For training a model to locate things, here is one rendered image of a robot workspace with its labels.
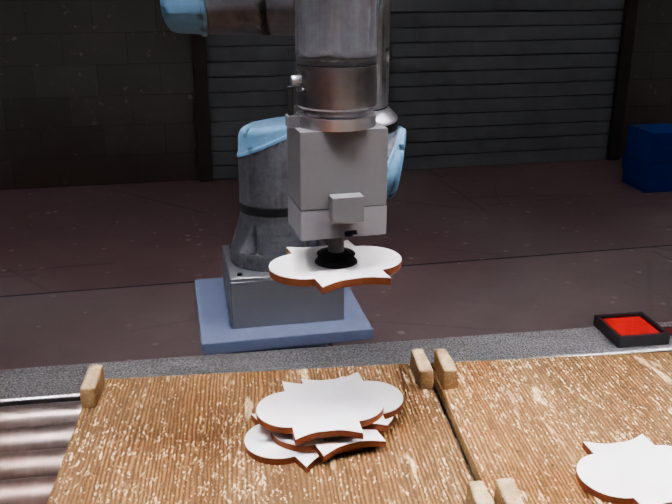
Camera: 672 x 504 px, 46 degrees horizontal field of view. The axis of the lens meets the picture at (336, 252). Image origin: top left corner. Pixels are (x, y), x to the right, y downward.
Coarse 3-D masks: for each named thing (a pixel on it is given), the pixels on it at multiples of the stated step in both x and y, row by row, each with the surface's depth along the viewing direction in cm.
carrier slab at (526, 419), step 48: (480, 384) 96; (528, 384) 96; (576, 384) 96; (624, 384) 96; (480, 432) 86; (528, 432) 86; (576, 432) 86; (624, 432) 86; (480, 480) 78; (528, 480) 78; (576, 480) 78
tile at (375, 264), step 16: (288, 256) 81; (304, 256) 81; (368, 256) 81; (384, 256) 81; (400, 256) 81; (272, 272) 77; (288, 272) 77; (304, 272) 77; (320, 272) 77; (336, 272) 77; (352, 272) 77; (368, 272) 77; (384, 272) 77; (320, 288) 74; (336, 288) 75
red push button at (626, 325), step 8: (608, 320) 114; (616, 320) 114; (624, 320) 114; (632, 320) 114; (640, 320) 114; (616, 328) 112; (624, 328) 112; (632, 328) 112; (640, 328) 112; (648, 328) 112
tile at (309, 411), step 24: (288, 384) 89; (312, 384) 89; (336, 384) 89; (264, 408) 84; (288, 408) 84; (312, 408) 84; (336, 408) 84; (360, 408) 84; (288, 432) 81; (312, 432) 80; (336, 432) 80; (360, 432) 80
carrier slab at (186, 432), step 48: (144, 384) 96; (192, 384) 96; (240, 384) 96; (96, 432) 86; (144, 432) 86; (192, 432) 86; (240, 432) 86; (432, 432) 86; (96, 480) 78; (144, 480) 78; (192, 480) 78; (240, 480) 78; (288, 480) 78; (336, 480) 78; (384, 480) 78; (432, 480) 78
